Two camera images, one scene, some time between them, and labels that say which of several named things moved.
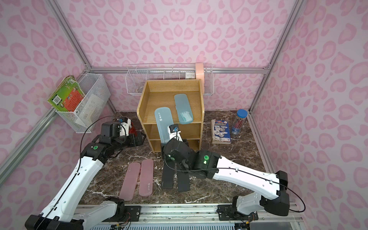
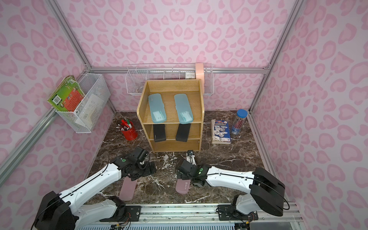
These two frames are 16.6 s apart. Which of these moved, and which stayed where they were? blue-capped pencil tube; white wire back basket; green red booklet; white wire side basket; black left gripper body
Moved: black left gripper body
Stayed: green red booklet; white wire side basket; white wire back basket; blue-capped pencil tube
